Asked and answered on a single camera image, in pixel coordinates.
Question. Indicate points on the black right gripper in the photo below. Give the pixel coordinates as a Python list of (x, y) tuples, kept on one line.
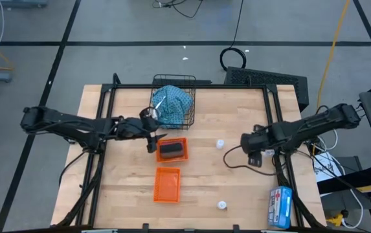
[(254, 142)]

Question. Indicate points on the blue first aid kit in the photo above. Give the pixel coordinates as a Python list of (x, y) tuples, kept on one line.
[(280, 208)]

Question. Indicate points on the white printed paper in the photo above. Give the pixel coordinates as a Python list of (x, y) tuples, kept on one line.
[(326, 168)]

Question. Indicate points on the orange plastic slotted basket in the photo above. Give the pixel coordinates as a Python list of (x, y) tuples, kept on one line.
[(172, 160), (167, 186)]

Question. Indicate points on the yellow power plug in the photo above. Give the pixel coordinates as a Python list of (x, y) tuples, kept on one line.
[(335, 220)]

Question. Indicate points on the black metal table frame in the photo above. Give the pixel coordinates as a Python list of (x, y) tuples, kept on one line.
[(230, 86)]

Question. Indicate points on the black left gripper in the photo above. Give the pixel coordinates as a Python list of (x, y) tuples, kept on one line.
[(133, 128)]

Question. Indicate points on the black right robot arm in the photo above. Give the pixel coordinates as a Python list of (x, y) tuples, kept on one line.
[(318, 124)]

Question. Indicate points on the small translucent white cup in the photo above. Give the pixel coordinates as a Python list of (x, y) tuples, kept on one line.
[(221, 204), (220, 144)]

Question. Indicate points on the blue patterned hospital gown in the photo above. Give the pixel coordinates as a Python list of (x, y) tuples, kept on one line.
[(175, 106)]

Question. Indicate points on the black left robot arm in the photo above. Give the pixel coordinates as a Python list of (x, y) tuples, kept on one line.
[(59, 121)]

